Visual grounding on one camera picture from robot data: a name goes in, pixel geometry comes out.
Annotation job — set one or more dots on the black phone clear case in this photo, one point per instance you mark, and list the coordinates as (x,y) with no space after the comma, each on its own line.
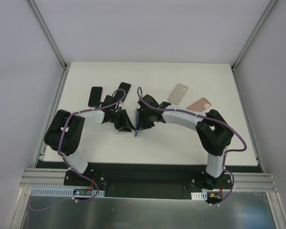
(137,131)

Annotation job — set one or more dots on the phone from beige case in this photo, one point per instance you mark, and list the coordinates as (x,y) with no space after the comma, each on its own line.
(122,91)

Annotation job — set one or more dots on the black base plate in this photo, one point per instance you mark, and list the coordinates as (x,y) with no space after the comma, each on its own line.
(148,180)

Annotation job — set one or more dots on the pink phone case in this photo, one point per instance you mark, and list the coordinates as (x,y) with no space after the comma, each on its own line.
(200,105)

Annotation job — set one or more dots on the aluminium frame post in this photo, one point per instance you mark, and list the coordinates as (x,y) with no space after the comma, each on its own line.
(261,21)
(48,35)

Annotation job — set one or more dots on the right aluminium frame post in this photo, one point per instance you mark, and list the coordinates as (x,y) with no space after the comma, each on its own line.
(261,21)

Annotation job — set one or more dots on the right white cable duct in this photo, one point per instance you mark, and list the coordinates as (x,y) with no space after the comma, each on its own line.
(199,196)

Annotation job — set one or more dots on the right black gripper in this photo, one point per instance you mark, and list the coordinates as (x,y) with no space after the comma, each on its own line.
(144,117)

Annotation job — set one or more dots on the left white cable duct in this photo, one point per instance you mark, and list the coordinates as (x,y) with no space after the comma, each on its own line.
(65,192)

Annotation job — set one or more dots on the left aluminium frame post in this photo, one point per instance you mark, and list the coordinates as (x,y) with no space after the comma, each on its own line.
(48,35)

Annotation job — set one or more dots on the white cable duct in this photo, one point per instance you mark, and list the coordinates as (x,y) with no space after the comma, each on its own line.
(199,196)
(65,192)

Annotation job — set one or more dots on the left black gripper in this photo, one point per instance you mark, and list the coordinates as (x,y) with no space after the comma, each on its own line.
(120,119)

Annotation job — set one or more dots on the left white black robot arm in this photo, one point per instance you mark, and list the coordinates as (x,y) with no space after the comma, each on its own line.
(66,129)

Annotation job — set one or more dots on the beige phone case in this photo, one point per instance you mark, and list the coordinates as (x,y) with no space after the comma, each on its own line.
(177,94)

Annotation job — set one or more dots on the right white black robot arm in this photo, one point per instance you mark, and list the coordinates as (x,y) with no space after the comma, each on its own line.
(211,128)

